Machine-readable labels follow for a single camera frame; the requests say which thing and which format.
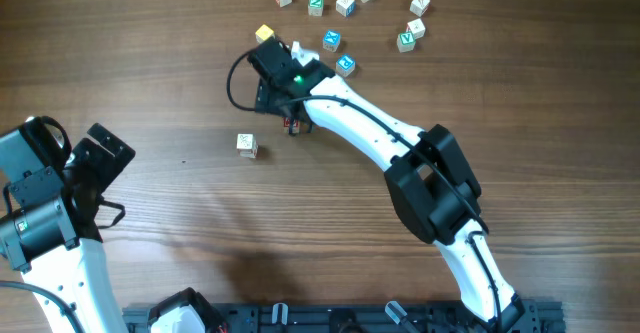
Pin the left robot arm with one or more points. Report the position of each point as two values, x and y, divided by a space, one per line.
49 233

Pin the white base tower block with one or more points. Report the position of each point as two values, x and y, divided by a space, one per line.
248 152

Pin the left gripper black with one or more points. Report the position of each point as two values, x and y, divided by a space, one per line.
109 166

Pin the small white block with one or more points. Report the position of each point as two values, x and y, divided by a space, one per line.
246 141

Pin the red Q block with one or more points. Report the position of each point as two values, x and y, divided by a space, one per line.
291 126

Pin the white picture block far right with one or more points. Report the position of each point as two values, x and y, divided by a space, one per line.
419 7

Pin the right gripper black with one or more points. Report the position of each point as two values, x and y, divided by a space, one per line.
265 101

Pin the blue C block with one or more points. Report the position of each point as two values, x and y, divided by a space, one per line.
345 65

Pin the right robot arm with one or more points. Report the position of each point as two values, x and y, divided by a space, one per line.
431 185

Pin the green V block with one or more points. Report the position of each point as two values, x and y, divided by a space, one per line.
406 42

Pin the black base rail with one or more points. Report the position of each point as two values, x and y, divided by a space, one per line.
438 316

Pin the white red-sided block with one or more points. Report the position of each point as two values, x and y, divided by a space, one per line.
416 27

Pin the white blue-sided block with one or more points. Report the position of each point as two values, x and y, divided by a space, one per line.
345 7

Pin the green N block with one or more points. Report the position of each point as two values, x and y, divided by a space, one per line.
315 7

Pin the blue X block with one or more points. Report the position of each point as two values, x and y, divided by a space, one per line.
331 40

